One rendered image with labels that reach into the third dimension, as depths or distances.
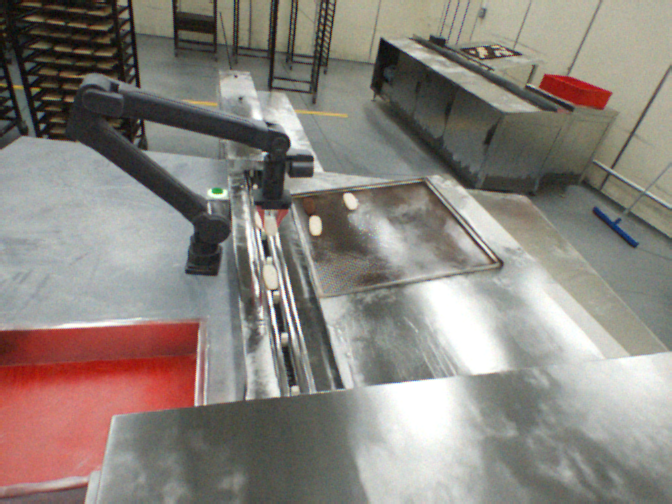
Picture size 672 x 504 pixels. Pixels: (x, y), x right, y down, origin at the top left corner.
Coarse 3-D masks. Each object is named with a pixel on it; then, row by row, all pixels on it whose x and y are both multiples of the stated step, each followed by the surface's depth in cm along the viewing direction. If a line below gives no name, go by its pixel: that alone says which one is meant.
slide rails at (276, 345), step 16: (256, 176) 156; (256, 240) 123; (272, 240) 124; (272, 256) 118; (272, 304) 102; (288, 304) 103; (272, 320) 98; (288, 320) 99; (272, 336) 94; (288, 336) 95; (304, 384) 85
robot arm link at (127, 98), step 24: (96, 96) 79; (120, 96) 81; (144, 96) 85; (168, 120) 89; (192, 120) 90; (216, 120) 92; (240, 120) 94; (264, 120) 100; (264, 144) 98; (288, 144) 100
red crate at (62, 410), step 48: (0, 384) 77; (48, 384) 79; (96, 384) 80; (144, 384) 82; (192, 384) 84; (0, 432) 70; (48, 432) 72; (96, 432) 73; (0, 480) 65; (48, 480) 66
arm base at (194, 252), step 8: (192, 240) 109; (192, 248) 111; (200, 248) 109; (208, 248) 110; (216, 248) 113; (192, 256) 111; (200, 256) 110; (208, 256) 110; (216, 256) 113; (192, 264) 112; (200, 264) 111; (208, 264) 112; (216, 264) 113; (192, 272) 110; (200, 272) 111; (208, 272) 111; (216, 272) 111
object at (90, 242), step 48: (48, 144) 156; (0, 192) 127; (48, 192) 131; (96, 192) 135; (144, 192) 140; (0, 240) 109; (48, 240) 112; (96, 240) 116; (144, 240) 119; (0, 288) 96; (48, 288) 99; (96, 288) 101; (144, 288) 104; (192, 288) 107; (240, 336) 96; (240, 384) 86
